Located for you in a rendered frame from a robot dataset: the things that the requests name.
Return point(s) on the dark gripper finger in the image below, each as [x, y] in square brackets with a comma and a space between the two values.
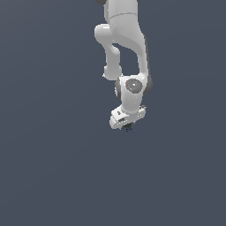
[127, 127]

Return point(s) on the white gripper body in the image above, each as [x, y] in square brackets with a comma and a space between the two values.
[123, 118]

